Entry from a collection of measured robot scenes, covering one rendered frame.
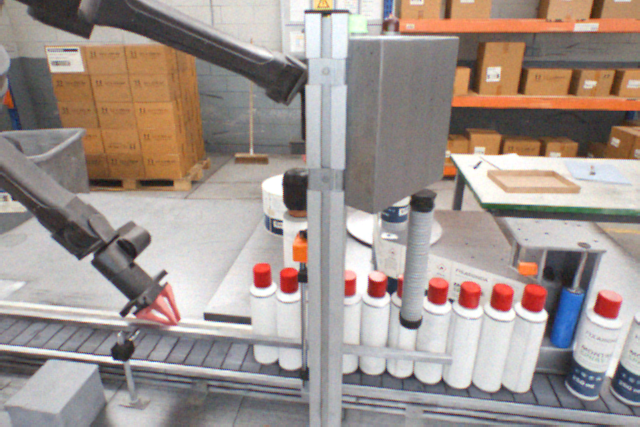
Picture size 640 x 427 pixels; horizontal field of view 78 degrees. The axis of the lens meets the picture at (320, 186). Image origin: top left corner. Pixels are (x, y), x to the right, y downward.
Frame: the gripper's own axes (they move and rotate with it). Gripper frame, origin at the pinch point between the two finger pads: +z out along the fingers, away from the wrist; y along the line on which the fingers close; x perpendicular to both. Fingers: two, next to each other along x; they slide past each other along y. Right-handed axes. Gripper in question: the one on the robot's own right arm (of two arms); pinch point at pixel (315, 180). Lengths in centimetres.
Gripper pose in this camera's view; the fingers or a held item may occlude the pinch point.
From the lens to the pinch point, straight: 83.8
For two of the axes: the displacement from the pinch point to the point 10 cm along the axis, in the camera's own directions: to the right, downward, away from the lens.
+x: -1.1, 3.7, -9.2
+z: 0.0, 9.3, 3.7
